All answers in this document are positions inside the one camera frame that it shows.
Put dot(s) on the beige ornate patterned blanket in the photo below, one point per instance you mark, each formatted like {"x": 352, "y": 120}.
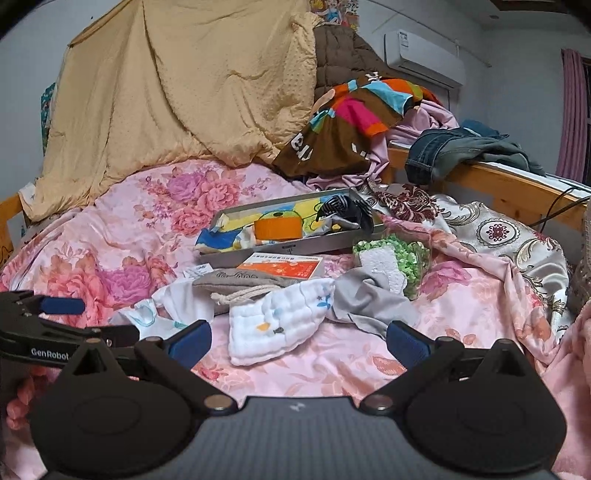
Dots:
{"x": 498, "y": 235}

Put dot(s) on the wooden bed side rail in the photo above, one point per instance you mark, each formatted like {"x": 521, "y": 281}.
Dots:
{"x": 7, "y": 230}

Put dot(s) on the wooden bed footboard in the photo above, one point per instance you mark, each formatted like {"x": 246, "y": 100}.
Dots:
{"x": 508, "y": 194}

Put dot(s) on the brown multicolour printed cloth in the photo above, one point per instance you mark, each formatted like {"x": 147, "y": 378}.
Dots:
{"x": 341, "y": 134}

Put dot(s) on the small white printed packet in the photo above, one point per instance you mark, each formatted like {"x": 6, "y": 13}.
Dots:
{"x": 197, "y": 271}

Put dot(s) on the brown quilted jacket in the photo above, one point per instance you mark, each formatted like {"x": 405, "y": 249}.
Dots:
{"x": 341, "y": 60}

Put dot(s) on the blue denim jeans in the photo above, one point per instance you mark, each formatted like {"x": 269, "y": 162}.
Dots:
{"x": 443, "y": 152}

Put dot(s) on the colourful cartoon wall poster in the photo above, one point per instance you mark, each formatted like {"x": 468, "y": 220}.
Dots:
{"x": 334, "y": 14}

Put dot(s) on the glass jar of paper stars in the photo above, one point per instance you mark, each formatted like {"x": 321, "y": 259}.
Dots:
{"x": 413, "y": 263}

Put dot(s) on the orange plastic block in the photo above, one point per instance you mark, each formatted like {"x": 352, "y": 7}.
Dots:
{"x": 277, "y": 229}

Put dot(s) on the yellow dotted quilt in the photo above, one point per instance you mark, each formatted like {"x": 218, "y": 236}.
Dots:
{"x": 175, "y": 92}

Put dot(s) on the white printed cloth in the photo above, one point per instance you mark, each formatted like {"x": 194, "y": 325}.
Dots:
{"x": 166, "y": 309}

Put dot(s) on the grey shallow box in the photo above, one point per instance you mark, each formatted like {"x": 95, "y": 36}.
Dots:
{"x": 286, "y": 247}

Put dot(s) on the orange white medicine box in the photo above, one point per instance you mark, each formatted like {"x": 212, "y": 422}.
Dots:
{"x": 281, "y": 266}

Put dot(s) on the navy striped sock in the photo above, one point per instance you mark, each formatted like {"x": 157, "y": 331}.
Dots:
{"x": 344, "y": 210}

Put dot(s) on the pastel striped gauze washcloth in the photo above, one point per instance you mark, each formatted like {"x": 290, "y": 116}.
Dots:
{"x": 272, "y": 327}

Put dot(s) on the grey face mask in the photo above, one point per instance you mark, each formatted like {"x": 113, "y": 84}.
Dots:
{"x": 369, "y": 304}

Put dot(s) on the cartoon printed cloth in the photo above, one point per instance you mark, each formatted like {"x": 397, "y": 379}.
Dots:
{"x": 226, "y": 237}

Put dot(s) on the pink floral bed sheet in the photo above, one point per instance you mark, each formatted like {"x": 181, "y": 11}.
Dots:
{"x": 115, "y": 230}

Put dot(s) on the teal wall poster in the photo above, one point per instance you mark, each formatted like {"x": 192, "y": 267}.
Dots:
{"x": 47, "y": 115}

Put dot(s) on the pink curtain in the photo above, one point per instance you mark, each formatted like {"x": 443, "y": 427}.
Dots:
{"x": 571, "y": 115}

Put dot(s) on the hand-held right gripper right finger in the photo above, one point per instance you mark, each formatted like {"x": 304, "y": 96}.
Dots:
{"x": 406, "y": 344}

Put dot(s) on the lilac garment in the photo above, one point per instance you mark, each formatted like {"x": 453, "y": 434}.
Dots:
{"x": 429, "y": 124}

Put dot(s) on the pink fleece blanket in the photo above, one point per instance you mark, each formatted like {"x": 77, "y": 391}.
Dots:
{"x": 570, "y": 383}

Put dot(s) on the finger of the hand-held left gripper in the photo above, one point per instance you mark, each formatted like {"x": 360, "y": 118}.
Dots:
{"x": 111, "y": 333}
{"x": 62, "y": 306}

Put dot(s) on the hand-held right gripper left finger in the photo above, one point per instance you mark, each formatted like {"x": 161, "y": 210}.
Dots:
{"x": 189, "y": 344}

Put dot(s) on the beige patterned cloth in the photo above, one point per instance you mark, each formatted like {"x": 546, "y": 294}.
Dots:
{"x": 581, "y": 277}

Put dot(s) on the white air conditioner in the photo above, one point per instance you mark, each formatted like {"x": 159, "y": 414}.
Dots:
{"x": 425, "y": 57}

